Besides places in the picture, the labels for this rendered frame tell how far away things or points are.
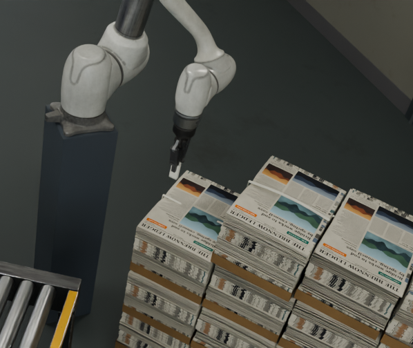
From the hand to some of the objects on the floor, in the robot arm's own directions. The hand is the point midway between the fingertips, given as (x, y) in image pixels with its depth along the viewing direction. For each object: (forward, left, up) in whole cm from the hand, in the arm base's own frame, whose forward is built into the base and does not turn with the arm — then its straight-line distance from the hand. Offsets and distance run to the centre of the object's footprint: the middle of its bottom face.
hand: (175, 169), depth 253 cm
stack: (+44, +34, -96) cm, 111 cm away
